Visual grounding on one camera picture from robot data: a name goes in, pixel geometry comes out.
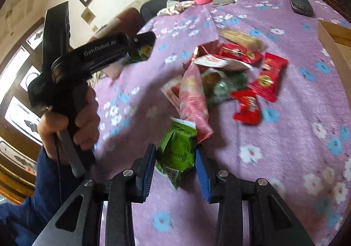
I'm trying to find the black cable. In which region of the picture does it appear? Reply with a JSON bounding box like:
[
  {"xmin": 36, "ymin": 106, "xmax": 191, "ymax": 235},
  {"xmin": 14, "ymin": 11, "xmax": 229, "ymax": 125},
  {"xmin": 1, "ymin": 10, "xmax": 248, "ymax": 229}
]
[{"xmin": 55, "ymin": 136, "xmax": 62, "ymax": 208}]

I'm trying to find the pink long snack packet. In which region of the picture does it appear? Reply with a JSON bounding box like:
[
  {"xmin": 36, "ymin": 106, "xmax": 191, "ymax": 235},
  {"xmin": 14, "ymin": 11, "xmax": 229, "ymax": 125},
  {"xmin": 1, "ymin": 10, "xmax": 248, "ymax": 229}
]
[
  {"xmin": 178, "ymin": 63, "xmax": 214, "ymax": 144},
  {"xmin": 247, "ymin": 52, "xmax": 290, "ymax": 102}
]

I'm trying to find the white cloth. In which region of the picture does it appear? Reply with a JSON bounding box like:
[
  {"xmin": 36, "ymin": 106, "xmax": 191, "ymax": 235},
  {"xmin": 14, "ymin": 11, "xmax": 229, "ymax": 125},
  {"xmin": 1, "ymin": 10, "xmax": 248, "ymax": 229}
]
[{"xmin": 157, "ymin": 0, "xmax": 195, "ymax": 16}]

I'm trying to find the person's left forearm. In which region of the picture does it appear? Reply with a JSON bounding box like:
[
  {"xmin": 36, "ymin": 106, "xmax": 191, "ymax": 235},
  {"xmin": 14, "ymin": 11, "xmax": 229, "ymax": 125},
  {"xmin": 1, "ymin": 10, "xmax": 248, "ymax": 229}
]
[{"xmin": 0, "ymin": 147, "xmax": 83, "ymax": 235}]

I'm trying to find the dark green snack packet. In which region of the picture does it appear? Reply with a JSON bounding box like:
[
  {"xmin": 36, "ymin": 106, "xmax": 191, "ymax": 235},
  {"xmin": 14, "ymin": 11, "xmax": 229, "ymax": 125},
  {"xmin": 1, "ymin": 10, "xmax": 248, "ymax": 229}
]
[{"xmin": 206, "ymin": 70, "xmax": 249, "ymax": 108}]

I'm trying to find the black glasses case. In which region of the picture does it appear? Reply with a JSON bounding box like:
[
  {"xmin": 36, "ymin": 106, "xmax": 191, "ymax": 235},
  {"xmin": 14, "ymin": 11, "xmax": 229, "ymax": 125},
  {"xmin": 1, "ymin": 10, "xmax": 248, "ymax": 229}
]
[{"xmin": 289, "ymin": 0, "xmax": 314, "ymax": 17}]

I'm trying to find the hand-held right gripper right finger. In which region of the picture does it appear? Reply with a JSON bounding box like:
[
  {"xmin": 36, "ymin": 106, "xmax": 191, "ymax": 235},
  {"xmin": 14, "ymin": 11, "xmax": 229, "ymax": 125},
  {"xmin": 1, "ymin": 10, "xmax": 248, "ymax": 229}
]
[{"xmin": 195, "ymin": 145, "xmax": 316, "ymax": 246}]

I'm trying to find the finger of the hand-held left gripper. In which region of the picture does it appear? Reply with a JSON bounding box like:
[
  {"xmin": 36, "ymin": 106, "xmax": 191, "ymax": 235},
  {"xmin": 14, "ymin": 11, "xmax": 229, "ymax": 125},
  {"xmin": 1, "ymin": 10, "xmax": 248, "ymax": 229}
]
[{"xmin": 127, "ymin": 31, "xmax": 157, "ymax": 58}]

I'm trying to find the wooden framed window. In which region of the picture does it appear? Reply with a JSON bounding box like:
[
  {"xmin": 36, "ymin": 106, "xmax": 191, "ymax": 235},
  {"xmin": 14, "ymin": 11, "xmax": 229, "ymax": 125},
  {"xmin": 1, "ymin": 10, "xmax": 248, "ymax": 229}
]
[{"xmin": 0, "ymin": 17, "xmax": 48, "ymax": 205}]

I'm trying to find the dark red snack packet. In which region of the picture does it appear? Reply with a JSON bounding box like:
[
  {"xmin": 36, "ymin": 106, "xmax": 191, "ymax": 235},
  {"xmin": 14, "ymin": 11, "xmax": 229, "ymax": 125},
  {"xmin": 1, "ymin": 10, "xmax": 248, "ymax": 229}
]
[{"xmin": 232, "ymin": 90, "xmax": 262, "ymax": 126}]

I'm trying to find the beige long snack packet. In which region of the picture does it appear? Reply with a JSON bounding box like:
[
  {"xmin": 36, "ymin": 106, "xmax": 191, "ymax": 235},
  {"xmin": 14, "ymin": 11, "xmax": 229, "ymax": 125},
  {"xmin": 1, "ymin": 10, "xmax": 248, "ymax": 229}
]
[{"xmin": 218, "ymin": 29, "xmax": 266, "ymax": 52}]

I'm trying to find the purple floral tablecloth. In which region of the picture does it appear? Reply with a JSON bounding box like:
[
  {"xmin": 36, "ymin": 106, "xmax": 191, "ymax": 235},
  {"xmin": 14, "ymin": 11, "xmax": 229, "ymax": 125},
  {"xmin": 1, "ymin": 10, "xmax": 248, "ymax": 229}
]
[{"xmin": 90, "ymin": 0, "xmax": 351, "ymax": 246}]

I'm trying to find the cardboard box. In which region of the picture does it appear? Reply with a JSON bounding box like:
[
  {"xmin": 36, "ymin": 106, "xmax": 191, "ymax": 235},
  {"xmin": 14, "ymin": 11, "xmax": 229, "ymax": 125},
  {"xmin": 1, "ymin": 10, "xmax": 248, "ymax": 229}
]
[{"xmin": 318, "ymin": 20, "xmax": 351, "ymax": 82}]

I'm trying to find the small wall picture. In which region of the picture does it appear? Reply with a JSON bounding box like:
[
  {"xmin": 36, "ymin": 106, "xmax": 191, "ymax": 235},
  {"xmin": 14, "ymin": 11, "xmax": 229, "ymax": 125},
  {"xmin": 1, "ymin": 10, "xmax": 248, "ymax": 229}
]
[{"xmin": 81, "ymin": 7, "xmax": 96, "ymax": 25}]

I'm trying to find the brown chair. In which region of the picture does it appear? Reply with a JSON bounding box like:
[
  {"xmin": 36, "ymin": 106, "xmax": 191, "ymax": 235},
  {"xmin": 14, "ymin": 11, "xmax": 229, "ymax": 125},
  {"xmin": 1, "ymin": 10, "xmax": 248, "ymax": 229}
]
[{"xmin": 93, "ymin": 7, "xmax": 144, "ymax": 41}]

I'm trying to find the light green snack packet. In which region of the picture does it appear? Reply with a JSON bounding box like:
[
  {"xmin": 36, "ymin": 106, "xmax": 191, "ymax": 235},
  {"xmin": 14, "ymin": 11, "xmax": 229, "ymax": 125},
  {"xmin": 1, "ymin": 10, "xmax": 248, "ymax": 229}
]
[{"xmin": 155, "ymin": 118, "xmax": 198, "ymax": 189}]

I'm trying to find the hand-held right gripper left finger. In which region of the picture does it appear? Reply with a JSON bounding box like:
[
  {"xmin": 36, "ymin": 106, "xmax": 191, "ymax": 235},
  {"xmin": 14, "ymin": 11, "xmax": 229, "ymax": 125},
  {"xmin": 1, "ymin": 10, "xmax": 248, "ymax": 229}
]
[{"xmin": 31, "ymin": 143, "xmax": 157, "ymax": 246}]

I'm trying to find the person's left hand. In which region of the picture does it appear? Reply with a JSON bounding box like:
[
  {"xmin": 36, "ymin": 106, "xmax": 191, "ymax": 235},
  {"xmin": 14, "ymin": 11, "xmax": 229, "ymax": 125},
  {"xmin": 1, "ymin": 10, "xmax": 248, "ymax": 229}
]
[{"xmin": 37, "ymin": 87, "xmax": 100, "ymax": 165}]

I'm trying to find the white red snack packet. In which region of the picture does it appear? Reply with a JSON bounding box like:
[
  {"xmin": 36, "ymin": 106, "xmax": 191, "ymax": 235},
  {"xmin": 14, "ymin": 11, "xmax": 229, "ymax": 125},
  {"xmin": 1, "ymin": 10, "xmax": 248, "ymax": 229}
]
[{"xmin": 193, "ymin": 54, "xmax": 253, "ymax": 72}]

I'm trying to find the clear green snack packet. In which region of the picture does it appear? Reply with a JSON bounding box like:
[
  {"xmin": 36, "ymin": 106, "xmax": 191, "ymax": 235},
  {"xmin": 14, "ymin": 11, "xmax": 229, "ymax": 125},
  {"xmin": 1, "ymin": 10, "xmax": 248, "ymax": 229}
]
[{"xmin": 201, "ymin": 68, "xmax": 224, "ymax": 90}]

